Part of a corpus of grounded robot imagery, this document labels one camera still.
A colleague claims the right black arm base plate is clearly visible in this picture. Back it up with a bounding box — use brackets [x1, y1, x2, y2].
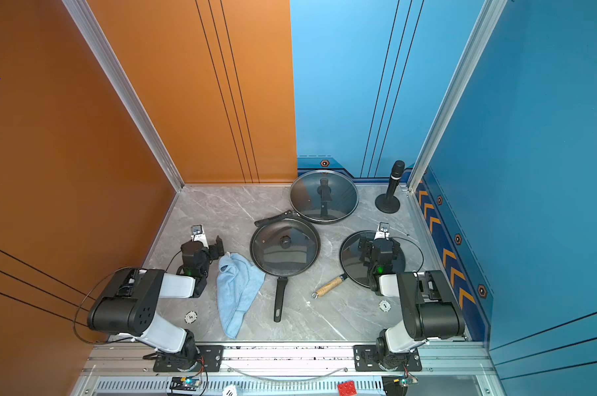
[353, 345, 423, 372]

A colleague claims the white round marker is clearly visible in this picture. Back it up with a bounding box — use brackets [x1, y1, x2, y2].
[184, 311, 199, 324]
[379, 300, 392, 313]

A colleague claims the right white round marker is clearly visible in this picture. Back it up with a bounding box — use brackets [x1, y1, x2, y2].
[379, 300, 392, 313]

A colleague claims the small green circuit board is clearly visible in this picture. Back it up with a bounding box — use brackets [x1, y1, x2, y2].
[169, 376, 203, 395]

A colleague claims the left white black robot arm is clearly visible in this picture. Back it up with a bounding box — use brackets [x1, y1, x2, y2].
[87, 235, 225, 372]

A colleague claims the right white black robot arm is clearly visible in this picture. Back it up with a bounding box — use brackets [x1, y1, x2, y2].
[359, 237, 466, 371]

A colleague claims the black frying pan long handle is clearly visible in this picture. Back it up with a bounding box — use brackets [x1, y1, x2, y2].
[249, 217, 322, 323]

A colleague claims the right circuit board with wires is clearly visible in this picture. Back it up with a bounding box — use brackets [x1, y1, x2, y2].
[393, 373, 418, 388]

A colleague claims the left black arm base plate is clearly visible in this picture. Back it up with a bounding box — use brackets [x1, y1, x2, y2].
[152, 345, 224, 374]

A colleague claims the glass lid on frying pan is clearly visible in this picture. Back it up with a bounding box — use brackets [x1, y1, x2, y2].
[254, 220, 318, 273]

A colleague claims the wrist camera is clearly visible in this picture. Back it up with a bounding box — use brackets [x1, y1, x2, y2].
[374, 222, 390, 239]
[190, 224, 209, 248]

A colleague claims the flat black pan wooden handle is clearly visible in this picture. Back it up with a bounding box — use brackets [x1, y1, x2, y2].
[312, 229, 407, 300]

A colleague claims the light blue microfibre cloth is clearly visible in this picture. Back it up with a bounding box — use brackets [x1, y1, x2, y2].
[217, 252, 265, 339]

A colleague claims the red perforated block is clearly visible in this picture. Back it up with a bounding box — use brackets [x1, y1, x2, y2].
[337, 380, 358, 396]

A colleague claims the aluminium front rail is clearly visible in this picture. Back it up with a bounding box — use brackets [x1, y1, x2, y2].
[80, 340, 496, 377]

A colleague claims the left white round marker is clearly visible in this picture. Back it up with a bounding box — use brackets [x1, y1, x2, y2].
[184, 311, 199, 324]

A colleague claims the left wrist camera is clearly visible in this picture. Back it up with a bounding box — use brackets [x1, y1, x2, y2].
[190, 224, 209, 248]

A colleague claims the glass lid of pan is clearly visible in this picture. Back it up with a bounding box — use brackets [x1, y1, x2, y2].
[340, 230, 407, 288]

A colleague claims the black microphone on stand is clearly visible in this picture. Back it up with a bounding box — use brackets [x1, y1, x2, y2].
[375, 160, 406, 214]

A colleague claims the white round knob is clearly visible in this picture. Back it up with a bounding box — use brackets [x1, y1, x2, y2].
[222, 384, 240, 396]

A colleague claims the glass lid on rear pan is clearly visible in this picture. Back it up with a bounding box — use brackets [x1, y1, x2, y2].
[290, 170, 359, 221]

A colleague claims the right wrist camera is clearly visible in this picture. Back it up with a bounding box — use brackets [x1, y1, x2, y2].
[374, 222, 390, 239]

